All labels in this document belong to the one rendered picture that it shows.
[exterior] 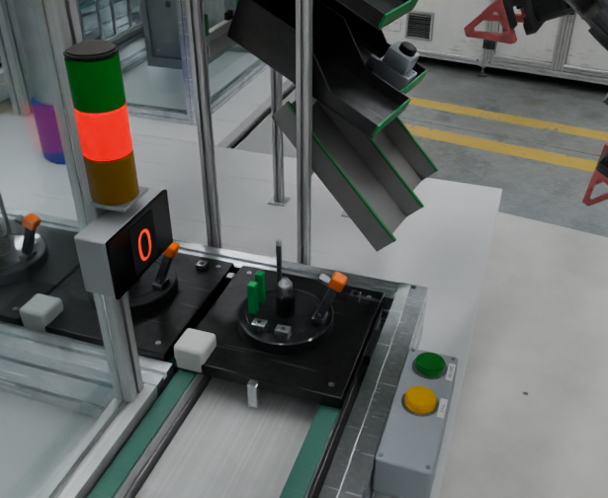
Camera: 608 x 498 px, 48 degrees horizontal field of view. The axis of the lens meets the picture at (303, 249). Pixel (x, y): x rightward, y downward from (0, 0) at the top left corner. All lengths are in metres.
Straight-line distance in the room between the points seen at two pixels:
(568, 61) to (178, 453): 4.38
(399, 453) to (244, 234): 0.70
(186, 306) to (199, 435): 0.21
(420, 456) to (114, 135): 0.50
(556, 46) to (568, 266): 3.64
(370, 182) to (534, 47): 3.88
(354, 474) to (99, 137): 0.46
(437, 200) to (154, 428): 0.90
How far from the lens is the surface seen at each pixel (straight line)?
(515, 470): 1.00
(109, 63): 0.68
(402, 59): 1.18
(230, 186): 1.61
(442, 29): 5.15
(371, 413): 0.90
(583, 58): 4.98
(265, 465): 0.89
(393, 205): 1.22
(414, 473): 0.85
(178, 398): 0.94
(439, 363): 0.95
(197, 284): 1.09
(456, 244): 1.41
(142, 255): 0.77
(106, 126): 0.69
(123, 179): 0.72
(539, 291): 1.32
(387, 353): 0.98
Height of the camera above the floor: 1.60
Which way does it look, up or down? 33 degrees down
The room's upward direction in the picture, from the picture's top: straight up
